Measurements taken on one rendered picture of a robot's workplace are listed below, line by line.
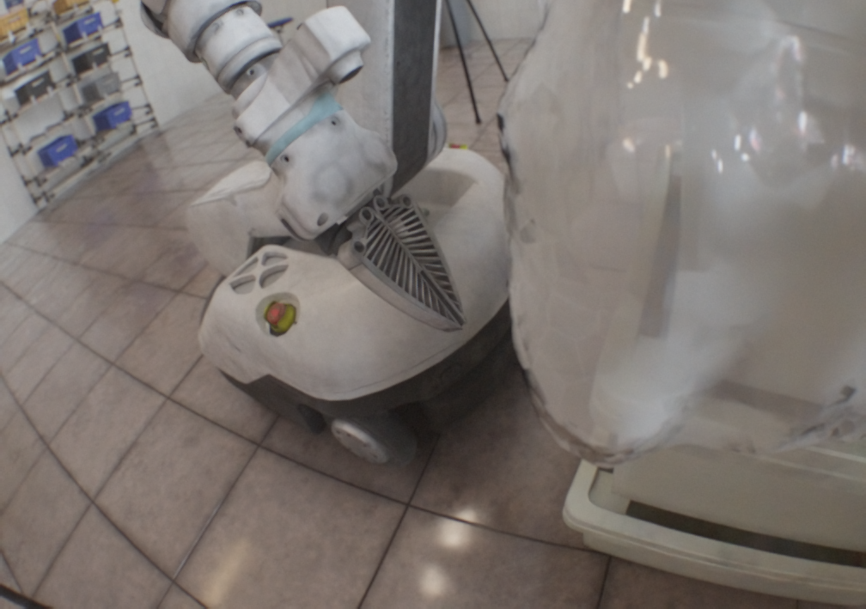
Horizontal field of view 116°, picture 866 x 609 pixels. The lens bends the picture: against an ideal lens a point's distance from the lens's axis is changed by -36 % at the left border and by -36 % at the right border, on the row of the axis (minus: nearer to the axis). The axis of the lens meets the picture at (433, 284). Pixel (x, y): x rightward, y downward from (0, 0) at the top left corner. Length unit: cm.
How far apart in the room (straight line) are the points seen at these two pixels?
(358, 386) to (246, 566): 42
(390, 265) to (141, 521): 81
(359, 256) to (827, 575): 56
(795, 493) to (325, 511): 67
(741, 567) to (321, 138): 54
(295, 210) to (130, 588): 82
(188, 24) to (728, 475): 53
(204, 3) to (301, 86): 11
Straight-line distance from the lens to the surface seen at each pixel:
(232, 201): 74
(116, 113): 462
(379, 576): 71
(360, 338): 50
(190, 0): 35
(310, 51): 27
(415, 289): 33
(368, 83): 50
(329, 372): 52
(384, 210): 34
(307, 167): 29
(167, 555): 92
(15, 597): 107
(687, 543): 48
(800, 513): 45
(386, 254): 32
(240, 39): 33
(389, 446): 65
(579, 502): 47
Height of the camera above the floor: 67
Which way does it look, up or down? 39 degrees down
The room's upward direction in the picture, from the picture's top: 12 degrees counter-clockwise
